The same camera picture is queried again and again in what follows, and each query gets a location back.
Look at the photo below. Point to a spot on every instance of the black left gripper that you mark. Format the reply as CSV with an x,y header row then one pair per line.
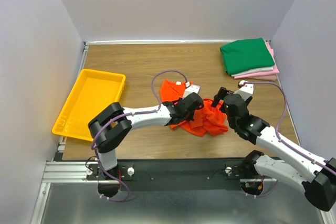
x,y
190,117

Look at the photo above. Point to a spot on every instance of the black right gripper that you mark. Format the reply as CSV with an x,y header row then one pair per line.
x,y
220,94

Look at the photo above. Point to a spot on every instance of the orange t-shirt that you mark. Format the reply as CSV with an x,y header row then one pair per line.
x,y
206,120

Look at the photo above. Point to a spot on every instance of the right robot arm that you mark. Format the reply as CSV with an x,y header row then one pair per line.
x,y
312,175

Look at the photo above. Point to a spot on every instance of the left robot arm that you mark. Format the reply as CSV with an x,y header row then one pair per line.
x,y
109,128

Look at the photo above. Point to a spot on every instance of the green folded t-shirt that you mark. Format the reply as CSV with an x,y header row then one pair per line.
x,y
243,55

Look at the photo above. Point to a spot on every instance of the pale pink bottom t-shirt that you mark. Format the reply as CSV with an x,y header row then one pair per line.
x,y
272,77

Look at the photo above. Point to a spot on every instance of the light grey folded t-shirt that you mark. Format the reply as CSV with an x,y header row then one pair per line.
x,y
255,70

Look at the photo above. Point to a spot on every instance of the pink folded t-shirt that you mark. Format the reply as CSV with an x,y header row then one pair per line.
x,y
274,71

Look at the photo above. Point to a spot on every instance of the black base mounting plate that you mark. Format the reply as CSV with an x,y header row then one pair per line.
x,y
173,175

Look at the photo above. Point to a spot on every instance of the yellow plastic tray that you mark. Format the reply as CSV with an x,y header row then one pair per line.
x,y
92,92

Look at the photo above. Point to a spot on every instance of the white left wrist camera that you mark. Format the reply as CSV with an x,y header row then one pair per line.
x,y
190,88

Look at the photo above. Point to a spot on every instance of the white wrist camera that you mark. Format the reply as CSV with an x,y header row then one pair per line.
x,y
190,88
245,90

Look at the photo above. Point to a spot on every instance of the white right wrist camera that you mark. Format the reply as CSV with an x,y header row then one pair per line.
x,y
245,90

